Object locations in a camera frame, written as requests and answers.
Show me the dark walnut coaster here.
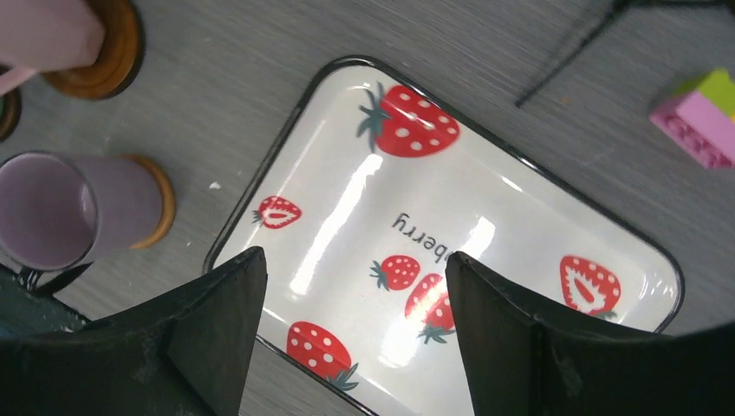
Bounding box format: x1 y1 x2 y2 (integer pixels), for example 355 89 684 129
0 88 22 141

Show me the white strawberry serving tray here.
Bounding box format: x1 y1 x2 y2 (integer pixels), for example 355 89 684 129
204 55 684 415

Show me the pink white red-handled mug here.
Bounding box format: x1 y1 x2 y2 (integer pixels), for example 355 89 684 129
1 0 105 94

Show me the pink yellow green toy block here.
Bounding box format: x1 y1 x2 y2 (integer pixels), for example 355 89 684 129
648 68 734 169

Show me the light orange coaster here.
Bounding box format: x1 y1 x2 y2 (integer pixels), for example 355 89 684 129
123 154 177 250

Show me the purple mug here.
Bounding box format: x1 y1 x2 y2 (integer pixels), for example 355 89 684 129
1 151 176 296

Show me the glossy amber wooden coaster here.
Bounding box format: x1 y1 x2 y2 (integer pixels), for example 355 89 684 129
42 0 145 101

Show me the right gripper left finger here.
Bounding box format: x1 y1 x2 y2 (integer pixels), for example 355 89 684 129
1 247 268 415

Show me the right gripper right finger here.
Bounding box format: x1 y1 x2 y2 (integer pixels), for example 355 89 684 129
446 252 734 415

